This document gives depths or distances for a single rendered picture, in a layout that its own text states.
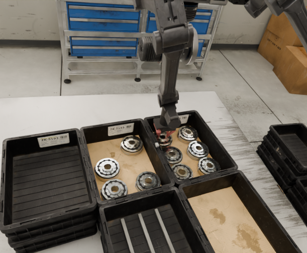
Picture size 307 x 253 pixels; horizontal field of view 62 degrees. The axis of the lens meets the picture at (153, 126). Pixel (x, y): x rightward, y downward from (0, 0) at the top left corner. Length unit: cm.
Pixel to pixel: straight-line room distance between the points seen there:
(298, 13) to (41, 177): 109
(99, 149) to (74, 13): 183
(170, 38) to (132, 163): 63
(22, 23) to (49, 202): 301
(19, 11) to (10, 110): 223
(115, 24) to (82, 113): 146
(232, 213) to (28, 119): 118
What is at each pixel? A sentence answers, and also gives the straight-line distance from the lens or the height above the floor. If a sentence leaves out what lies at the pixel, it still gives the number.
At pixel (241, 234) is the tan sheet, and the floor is 83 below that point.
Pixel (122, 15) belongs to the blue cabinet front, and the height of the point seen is 77.
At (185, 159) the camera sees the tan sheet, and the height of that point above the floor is 83.
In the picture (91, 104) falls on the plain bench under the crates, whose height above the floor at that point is 70.
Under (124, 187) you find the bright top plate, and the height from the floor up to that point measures 86.
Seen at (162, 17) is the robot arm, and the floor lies 150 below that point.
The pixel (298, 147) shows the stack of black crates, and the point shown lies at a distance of 217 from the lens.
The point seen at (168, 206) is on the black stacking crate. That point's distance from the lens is 106.
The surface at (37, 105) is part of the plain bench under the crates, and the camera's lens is 169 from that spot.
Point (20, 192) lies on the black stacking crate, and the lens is 113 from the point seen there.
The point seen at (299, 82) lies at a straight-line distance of 381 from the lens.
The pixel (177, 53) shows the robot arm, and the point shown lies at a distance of 78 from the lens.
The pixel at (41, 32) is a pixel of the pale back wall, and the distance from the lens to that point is 383.
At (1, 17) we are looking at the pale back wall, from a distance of 384.
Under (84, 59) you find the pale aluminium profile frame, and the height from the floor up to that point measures 29.
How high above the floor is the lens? 173
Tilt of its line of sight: 42 degrees down
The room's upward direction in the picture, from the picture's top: 10 degrees clockwise
